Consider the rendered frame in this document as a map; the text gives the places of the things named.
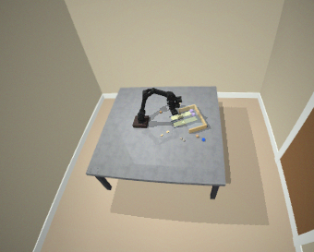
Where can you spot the pale yellow strip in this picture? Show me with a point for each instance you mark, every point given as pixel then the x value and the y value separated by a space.
pixel 176 116

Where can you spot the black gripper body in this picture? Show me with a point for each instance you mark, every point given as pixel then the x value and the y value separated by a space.
pixel 172 107

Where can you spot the cream strip with cyan dots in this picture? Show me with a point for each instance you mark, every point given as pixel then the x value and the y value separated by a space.
pixel 180 123

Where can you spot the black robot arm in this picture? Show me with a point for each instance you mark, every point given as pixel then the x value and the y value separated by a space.
pixel 171 98

